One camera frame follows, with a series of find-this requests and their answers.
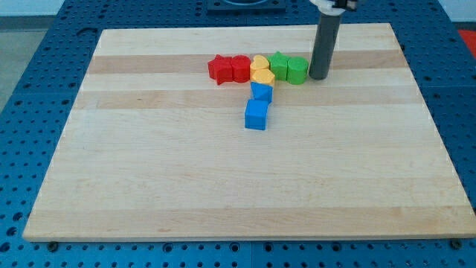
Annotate red cylinder block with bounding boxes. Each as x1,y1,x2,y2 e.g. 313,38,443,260
231,55,251,83

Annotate blue triangle block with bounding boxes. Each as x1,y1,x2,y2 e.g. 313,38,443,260
251,82,273,103

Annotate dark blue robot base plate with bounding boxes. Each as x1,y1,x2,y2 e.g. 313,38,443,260
206,0,286,14

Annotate yellow heart block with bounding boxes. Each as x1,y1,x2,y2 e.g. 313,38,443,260
249,54,270,79

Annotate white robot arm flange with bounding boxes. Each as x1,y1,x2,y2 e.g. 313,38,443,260
309,0,359,16

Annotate blue cube block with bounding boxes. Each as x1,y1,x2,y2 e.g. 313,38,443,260
245,99,268,130

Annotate red star block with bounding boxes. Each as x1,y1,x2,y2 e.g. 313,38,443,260
208,54,234,85

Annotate green star block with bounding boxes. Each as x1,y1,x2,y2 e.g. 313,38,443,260
268,51,290,80

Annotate yellow hexagon block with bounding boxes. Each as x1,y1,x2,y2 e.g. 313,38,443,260
251,68,275,87

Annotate light wooden board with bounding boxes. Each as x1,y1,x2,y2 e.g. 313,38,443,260
23,23,475,242

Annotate green cylinder block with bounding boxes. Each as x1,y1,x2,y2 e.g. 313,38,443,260
286,57,309,85

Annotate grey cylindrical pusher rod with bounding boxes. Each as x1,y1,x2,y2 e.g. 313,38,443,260
309,13,342,80

